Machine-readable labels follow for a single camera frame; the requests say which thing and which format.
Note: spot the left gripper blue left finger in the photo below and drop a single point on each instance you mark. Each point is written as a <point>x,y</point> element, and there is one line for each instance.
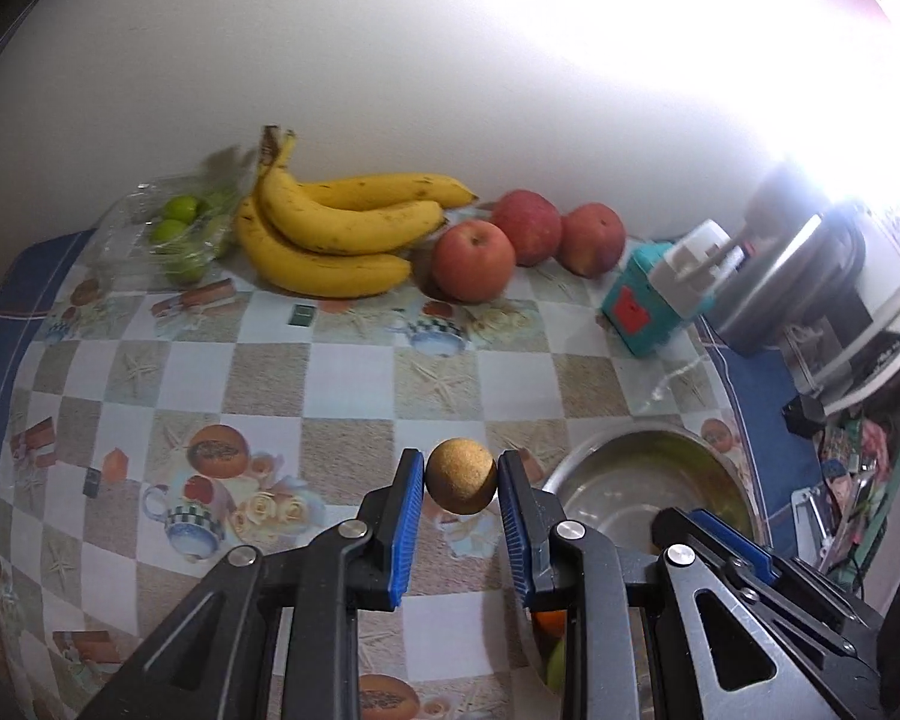
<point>403,512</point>

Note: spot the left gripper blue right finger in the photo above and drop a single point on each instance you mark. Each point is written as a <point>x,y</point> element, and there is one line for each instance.
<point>528,515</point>

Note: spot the brown longan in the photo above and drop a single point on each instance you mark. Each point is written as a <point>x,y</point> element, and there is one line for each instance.
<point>461,476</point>

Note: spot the larger orange tangerine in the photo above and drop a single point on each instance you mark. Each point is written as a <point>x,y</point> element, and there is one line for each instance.
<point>551,623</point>

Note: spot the green jujube fruit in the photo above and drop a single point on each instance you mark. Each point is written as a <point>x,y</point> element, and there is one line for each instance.
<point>555,673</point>

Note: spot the large steel basin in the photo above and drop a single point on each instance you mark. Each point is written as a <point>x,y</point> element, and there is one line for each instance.
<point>616,481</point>

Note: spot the white phone stand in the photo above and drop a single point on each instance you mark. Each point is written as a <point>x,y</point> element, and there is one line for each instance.
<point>812,520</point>

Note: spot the black power adapter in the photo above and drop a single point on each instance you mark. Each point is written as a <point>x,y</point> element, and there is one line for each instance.
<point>804,416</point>

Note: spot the teal plastic box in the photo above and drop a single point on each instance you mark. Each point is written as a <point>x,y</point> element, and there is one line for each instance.
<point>640,314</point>

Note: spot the front red apple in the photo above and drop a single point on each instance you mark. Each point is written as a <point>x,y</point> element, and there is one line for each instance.
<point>473,261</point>

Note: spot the red apple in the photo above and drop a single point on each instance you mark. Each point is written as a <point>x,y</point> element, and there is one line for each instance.
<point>473,261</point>
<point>592,240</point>
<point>531,223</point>

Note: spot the blue cloth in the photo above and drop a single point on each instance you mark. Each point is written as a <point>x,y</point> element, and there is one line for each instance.
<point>758,388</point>

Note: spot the yellow banana bunch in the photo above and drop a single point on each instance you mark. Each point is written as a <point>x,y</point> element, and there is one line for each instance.
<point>338,239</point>

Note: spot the right red apple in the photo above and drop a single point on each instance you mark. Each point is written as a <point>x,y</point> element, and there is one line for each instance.
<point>592,240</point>

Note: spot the checkered fruit tablecloth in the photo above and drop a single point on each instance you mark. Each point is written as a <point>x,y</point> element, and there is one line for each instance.
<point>143,434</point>

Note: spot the middle red apple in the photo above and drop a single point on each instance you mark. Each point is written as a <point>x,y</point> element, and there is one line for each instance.
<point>531,223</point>

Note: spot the white wooden chair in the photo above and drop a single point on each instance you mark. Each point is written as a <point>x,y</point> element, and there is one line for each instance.
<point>841,334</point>

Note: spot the bag of green limes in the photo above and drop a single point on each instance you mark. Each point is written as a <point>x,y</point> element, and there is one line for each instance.
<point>171,231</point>

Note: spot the steel thermos jug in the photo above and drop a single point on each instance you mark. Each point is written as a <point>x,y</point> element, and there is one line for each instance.
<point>805,255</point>

